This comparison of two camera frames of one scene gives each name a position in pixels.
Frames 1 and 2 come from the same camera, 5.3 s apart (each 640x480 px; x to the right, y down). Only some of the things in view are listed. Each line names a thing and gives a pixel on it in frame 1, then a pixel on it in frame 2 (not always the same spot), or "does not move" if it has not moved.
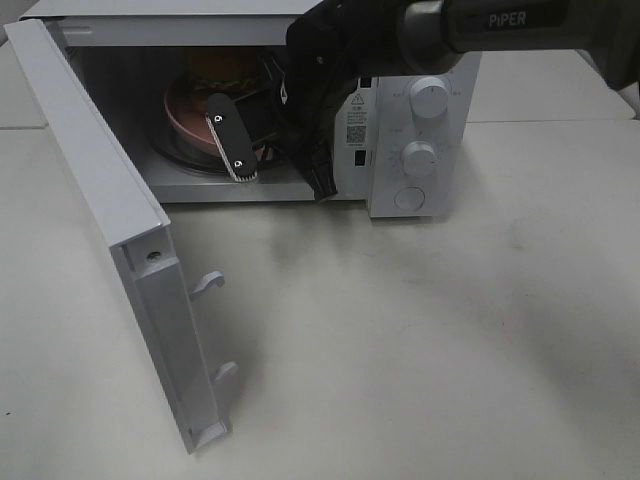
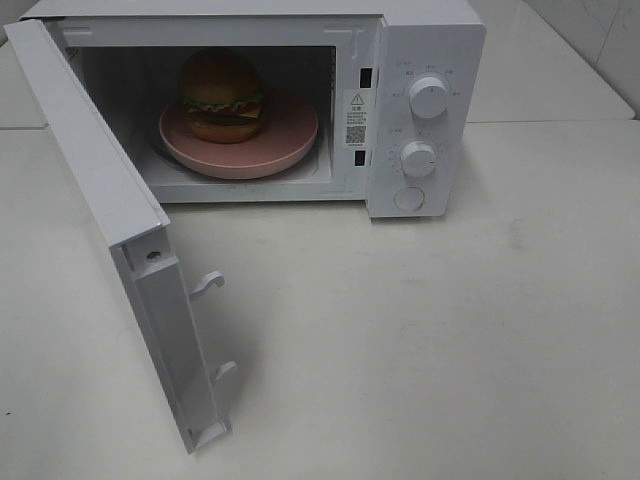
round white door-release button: (408, 198) does not move
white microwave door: (148, 253) does not move
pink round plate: (187, 111) to (289, 129)
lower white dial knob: (418, 159) does not move
